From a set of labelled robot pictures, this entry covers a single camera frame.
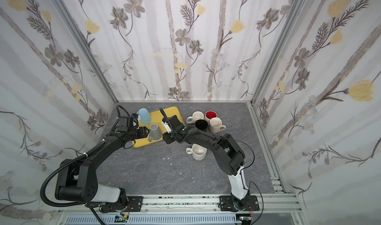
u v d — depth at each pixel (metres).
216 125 0.96
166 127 0.79
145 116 1.02
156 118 1.08
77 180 0.43
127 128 0.70
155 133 0.94
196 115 1.03
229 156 0.50
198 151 0.91
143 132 0.80
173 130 0.70
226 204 0.73
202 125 1.01
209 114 1.05
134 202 0.74
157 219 0.70
